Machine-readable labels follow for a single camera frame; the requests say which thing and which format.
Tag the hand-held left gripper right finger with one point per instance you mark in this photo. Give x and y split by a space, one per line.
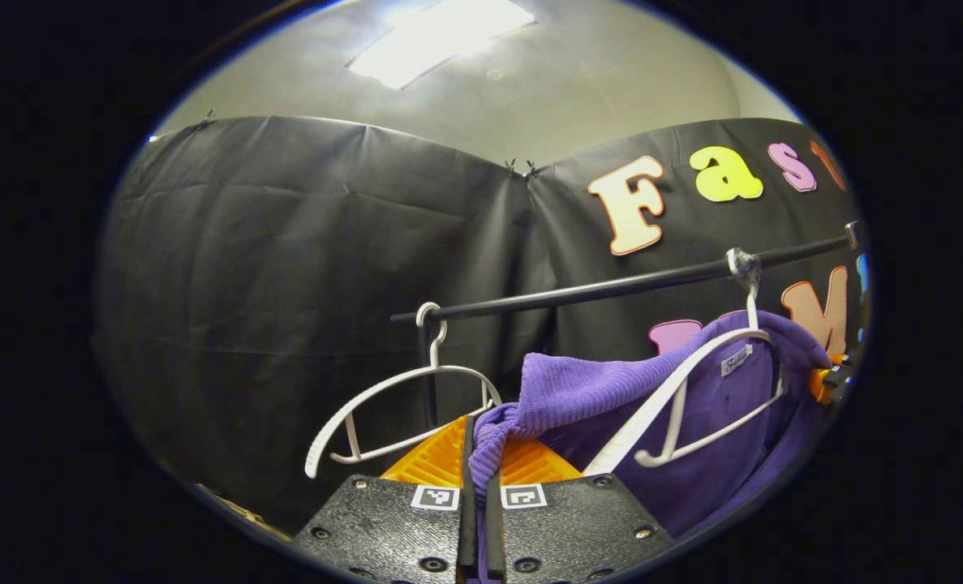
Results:
578 527

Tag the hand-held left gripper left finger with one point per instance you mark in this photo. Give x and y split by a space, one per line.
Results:
384 527

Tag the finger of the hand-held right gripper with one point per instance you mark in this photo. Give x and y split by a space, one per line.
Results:
822 385

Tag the purple ribbed shirt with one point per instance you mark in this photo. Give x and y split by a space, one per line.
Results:
724 454

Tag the white plastic hanger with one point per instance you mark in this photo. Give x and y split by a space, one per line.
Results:
676 391
384 388

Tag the black clothes rack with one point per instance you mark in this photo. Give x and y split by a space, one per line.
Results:
611 285

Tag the black backdrop cloth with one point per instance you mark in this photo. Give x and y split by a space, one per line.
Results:
286 284

